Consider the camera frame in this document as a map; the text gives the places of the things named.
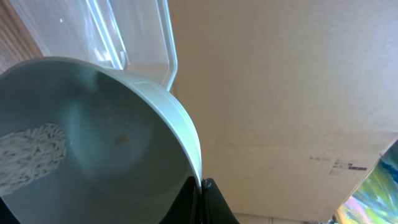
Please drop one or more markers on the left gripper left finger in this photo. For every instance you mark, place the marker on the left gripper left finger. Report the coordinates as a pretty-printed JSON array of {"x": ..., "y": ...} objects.
[{"x": 185, "y": 208}]

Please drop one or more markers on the cardboard backdrop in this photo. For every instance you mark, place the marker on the cardboard backdrop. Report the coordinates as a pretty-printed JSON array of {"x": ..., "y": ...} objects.
[{"x": 294, "y": 102}]

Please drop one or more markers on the rice and peanut pile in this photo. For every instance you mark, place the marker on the rice and peanut pile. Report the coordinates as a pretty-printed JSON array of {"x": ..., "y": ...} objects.
[{"x": 30, "y": 155}]

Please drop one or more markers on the grey bowl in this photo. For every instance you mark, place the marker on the grey bowl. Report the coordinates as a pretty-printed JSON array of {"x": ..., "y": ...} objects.
[{"x": 130, "y": 144}]

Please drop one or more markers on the clear plastic bin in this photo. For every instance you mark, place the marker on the clear plastic bin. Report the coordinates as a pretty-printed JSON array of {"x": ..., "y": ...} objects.
[{"x": 130, "y": 35}]

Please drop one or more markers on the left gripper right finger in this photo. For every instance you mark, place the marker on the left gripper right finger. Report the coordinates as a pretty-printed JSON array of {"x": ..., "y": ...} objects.
[{"x": 215, "y": 209}]

